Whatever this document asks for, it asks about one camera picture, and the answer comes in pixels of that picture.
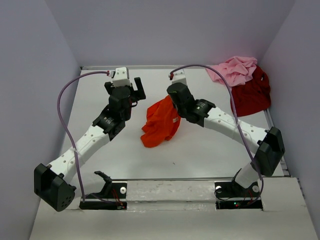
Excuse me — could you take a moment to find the pink t shirt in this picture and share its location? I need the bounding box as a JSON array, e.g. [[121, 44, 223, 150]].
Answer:
[[211, 56, 258, 88]]

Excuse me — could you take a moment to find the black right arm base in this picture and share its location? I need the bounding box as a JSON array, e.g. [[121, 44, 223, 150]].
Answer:
[[214, 181, 263, 210]]

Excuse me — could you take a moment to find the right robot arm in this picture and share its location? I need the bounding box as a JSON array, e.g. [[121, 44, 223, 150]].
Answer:
[[167, 82, 285, 196]]

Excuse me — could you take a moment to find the dark red t shirt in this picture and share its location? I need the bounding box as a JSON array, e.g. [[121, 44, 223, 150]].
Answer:
[[231, 65, 271, 117]]

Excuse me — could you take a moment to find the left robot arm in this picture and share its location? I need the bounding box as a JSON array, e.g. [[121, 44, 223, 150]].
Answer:
[[33, 77, 146, 212]]

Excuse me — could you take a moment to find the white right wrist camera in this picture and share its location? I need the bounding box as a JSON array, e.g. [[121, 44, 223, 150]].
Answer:
[[169, 69, 187, 86]]

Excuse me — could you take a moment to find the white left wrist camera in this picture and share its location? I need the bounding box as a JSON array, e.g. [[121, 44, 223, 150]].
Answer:
[[110, 67, 131, 88]]

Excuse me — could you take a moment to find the orange t shirt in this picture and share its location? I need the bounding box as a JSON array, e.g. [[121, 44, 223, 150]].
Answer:
[[140, 95, 181, 148]]

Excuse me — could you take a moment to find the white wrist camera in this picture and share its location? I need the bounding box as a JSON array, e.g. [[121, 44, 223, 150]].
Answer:
[[169, 69, 187, 86], [110, 67, 131, 88]]

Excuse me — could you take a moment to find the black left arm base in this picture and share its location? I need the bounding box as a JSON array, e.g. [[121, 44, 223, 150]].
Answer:
[[79, 171, 128, 211]]

